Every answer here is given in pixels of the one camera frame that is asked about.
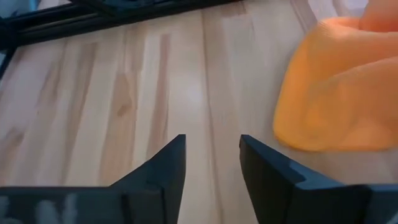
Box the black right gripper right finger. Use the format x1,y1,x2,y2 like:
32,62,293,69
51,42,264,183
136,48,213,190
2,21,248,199
239,134,345,224

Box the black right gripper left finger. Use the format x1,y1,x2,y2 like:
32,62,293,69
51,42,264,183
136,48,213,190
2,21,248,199
108,134,187,224

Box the orange microfiber towel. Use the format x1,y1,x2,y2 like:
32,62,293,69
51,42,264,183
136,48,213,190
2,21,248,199
272,0,398,152

